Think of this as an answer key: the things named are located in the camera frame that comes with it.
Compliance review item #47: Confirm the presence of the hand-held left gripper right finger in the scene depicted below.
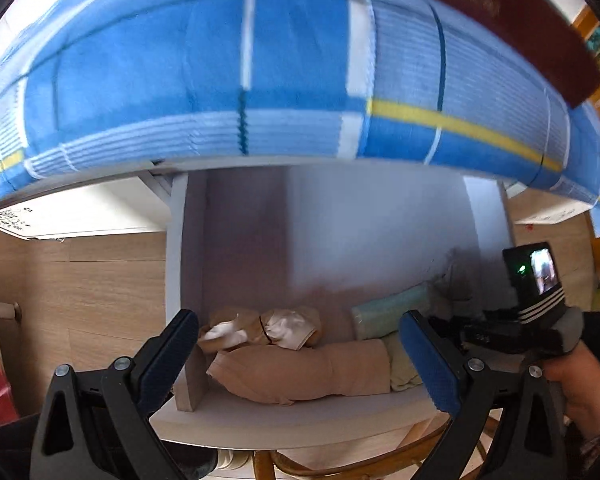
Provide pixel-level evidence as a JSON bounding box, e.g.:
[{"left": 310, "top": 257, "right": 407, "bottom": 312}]
[{"left": 399, "top": 310, "right": 567, "bottom": 480}]

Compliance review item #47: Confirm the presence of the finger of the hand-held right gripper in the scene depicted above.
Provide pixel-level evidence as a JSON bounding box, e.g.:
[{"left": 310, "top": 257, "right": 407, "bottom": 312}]
[{"left": 429, "top": 314, "right": 468, "bottom": 348}]

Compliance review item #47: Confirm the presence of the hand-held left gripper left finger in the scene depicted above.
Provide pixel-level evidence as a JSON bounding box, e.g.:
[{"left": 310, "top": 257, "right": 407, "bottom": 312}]
[{"left": 30, "top": 308, "right": 201, "bottom": 480}]

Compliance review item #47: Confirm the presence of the mint green cloth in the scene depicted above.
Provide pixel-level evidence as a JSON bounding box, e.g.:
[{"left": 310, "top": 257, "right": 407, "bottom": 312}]
[{"left": 351, "top": 282, "right": 431, "bottom": 341}]

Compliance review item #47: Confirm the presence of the cream bundle with black band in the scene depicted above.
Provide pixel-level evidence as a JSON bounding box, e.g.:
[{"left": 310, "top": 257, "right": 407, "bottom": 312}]
[{"left": 197, "top": 306, "right": 323, "bottom": 353}]

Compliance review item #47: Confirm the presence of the peach cloth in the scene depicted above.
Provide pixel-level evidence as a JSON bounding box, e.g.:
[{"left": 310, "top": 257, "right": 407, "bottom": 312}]
[{"left": 206, "top": 338, "right": 393, "bottom": 406}]

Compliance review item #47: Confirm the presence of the white cabinet shelf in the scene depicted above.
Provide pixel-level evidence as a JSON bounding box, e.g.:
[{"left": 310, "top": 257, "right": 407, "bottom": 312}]
[{"left": 150, "top": 157, "right": 518, "bottom": 453}]

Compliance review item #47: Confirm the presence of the person's right hand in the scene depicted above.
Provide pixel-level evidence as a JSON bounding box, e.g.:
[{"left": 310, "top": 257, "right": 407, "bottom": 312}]
[{"left": 542, "top": 342, "right": 600, "bottom": 431}]

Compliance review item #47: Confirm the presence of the white ribbed object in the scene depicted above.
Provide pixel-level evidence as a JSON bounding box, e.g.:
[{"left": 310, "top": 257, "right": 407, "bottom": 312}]
[{"left": 215, "top": 450, "right": 253, "bottom": 471}]

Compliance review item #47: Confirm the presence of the wooden chair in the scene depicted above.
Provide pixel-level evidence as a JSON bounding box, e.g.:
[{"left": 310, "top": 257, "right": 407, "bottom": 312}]
[{"left": 252, "top": 410, "right": 501, "bottom": 480}]

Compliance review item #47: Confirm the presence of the blue plaid sheet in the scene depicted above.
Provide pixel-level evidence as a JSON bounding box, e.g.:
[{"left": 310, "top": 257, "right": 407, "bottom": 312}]
[{"left": 0, "top": 0, "right": 600, "bottom": 221}]

